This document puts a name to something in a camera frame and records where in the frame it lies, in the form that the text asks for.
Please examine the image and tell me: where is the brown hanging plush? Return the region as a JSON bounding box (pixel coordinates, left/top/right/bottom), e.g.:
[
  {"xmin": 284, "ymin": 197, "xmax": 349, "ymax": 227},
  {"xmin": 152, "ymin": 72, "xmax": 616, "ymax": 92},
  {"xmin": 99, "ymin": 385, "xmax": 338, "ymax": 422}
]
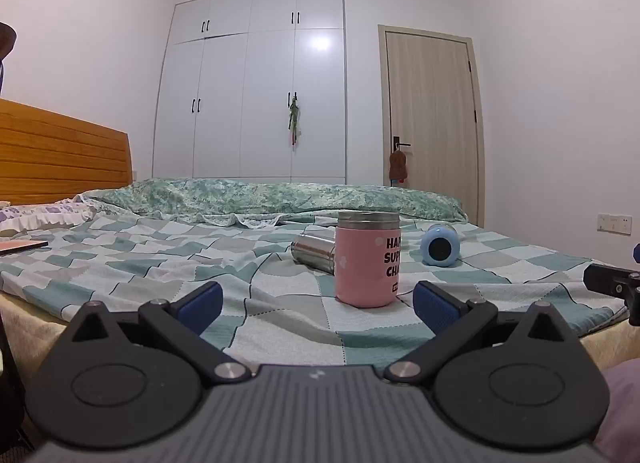
[{"xmin": 389, "ymin": 149, "xmax": 409, "ymax": 182}]

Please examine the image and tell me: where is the green checkered blanket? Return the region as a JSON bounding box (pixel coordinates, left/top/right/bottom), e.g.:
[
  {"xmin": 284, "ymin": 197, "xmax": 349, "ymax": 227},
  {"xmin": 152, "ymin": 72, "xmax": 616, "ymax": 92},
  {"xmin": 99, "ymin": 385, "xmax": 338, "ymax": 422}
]
[{"xmin": 0, "ymin": 215, "xmax": 631, "ymax": 370}]

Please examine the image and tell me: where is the beige wooden door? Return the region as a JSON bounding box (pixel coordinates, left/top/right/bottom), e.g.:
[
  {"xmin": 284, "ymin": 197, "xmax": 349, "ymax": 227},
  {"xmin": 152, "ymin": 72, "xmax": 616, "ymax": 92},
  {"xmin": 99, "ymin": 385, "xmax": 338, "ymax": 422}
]
[{"xmin": 378, "ymin": 24, "xmax": 486, "ymax": 228}]

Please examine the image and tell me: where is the white wall socket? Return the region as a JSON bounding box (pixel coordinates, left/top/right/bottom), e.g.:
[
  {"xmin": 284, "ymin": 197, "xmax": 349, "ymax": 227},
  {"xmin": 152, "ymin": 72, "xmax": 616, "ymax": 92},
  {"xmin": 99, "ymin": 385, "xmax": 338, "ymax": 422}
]
[{"xmin": 597, "ymin": 213, "xmax": 634, "ymax": 234}]

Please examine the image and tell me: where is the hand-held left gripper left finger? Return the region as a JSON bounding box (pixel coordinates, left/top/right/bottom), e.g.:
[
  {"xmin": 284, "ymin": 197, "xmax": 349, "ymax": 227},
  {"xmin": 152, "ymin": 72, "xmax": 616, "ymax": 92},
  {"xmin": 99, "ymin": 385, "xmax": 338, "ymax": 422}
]
[{"xmin": 64, "ymin": 281, "xmax": 252, "ymax": 387}]

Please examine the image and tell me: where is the beige bed sheet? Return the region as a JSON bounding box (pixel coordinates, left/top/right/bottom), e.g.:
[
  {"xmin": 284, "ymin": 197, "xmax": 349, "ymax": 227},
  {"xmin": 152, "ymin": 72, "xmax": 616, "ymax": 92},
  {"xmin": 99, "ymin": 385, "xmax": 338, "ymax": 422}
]
[{"xmin": 0, "ymin": 292, "xmax": 640, "ymax": 394}]

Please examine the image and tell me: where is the light blue cup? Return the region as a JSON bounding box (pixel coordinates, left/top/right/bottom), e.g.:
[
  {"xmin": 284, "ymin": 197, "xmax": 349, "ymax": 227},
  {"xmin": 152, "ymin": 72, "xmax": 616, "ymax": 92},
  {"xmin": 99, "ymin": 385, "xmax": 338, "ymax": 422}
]
[{"xmin": 420, "ymin": 224, "xmax": 459, "ymax": 268}]

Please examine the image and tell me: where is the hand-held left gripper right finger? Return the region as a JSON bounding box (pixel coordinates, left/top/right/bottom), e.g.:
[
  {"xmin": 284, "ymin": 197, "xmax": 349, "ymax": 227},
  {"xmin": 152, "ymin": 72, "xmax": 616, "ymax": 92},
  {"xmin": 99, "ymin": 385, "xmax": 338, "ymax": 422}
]
[{"xmin": 384, "ymin": 280, "xmax": 582, "ymax": 386}]

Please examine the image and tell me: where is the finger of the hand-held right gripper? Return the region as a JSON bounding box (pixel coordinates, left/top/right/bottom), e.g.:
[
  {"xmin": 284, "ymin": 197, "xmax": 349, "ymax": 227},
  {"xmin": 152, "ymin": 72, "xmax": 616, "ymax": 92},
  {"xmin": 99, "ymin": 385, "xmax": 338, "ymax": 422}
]
[{"xmin": 583, "ymin": 264, "xmax": 640, "ymax": 328}]

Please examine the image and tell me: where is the green floral duvet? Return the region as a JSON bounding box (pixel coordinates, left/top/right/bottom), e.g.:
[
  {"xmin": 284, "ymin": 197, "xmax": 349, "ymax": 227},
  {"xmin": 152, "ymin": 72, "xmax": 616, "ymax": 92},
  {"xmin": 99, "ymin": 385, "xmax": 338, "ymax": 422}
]
[{"xmin": 75, "ymin": 177, "xmax": 469, "ymax": 230}]

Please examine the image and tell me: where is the person's pink clothing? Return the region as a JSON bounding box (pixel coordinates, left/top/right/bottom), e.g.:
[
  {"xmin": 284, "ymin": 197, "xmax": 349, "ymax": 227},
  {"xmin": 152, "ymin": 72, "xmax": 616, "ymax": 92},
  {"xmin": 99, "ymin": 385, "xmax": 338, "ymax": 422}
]
[{"xmin": 592, "ymin": 357, "xmax": 640, "ymax": 463}]

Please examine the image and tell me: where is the green hanging ornament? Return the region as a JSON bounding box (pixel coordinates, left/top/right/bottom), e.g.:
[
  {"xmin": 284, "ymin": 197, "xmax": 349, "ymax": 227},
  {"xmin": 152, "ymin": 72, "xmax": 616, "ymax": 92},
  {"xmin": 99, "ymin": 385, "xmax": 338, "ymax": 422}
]
[{"xmin": 285, "ymin": 97, "xmax": 304, "ymax": 146}]

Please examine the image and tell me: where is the stainless steel cup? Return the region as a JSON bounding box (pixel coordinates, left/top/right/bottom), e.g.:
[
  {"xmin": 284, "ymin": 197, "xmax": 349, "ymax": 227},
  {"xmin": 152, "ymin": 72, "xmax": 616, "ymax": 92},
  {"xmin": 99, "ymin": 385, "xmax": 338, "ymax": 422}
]
[{"xmin": 291, "ymin": 233, "xmax": 337, "ymax": 275}]

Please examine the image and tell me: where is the pink cup with steel rim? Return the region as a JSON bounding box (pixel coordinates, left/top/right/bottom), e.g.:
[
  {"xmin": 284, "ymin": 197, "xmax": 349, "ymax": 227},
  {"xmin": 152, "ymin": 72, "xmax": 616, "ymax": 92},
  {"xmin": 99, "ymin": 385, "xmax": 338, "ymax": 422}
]
[{"xmin": 334, "ymin": 210, "xmax": 402, "ymax": 309}]

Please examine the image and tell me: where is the thin pink book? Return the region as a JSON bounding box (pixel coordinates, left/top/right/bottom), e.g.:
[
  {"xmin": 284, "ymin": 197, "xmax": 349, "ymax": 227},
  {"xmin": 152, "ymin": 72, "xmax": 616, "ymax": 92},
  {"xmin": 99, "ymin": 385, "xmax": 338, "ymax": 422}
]
[{"xmin": 0, "ymin": 239, "xmax": 50, "ymax": 257}]

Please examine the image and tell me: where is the dark lamp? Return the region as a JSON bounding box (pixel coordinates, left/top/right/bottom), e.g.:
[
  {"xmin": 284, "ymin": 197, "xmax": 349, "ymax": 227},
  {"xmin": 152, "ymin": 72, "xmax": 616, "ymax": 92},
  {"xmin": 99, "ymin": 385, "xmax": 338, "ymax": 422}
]
[{"xmin": 0, "ymin": 22, "xmax": 18, "ymax": 96}]

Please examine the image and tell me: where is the orange wooden headboard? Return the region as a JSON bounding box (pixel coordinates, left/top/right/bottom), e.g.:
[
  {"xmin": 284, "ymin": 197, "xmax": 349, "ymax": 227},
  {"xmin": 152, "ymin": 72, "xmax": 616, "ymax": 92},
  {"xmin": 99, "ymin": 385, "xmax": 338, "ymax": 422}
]
[{"xmin": 0, "ymin": 98, "xmax": 132, "ymax": 206}]

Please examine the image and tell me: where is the purple floral pillow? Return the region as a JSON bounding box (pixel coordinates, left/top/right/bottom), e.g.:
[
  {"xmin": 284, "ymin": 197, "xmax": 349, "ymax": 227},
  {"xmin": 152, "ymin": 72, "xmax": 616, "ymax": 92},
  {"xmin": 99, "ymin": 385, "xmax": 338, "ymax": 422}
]
[{"xmin": 0, "ymin": 199, "xmax": 99, "ymax": 237}]

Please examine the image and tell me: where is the white wardrobe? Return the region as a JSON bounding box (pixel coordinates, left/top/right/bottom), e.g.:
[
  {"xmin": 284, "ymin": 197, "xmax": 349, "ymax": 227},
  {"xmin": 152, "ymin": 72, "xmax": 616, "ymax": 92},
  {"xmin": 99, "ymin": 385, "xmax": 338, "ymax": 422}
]
[{"xmin": 152, "ymin": 0, "xmax": 347, "ymax": 184}]

